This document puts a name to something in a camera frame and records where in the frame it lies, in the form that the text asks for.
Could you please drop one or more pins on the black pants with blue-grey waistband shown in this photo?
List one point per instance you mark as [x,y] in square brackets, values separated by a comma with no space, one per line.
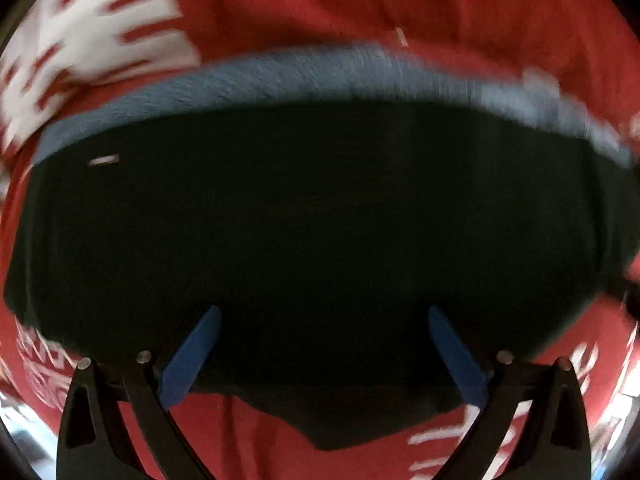
[310,220]

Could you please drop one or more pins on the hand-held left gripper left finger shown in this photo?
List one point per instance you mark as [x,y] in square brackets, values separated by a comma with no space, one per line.
[192,355]

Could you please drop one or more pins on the red printed blanket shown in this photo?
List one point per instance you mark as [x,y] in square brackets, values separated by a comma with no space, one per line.
[310,5]

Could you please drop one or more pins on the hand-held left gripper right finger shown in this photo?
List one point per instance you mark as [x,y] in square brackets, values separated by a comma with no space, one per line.
[457,355]

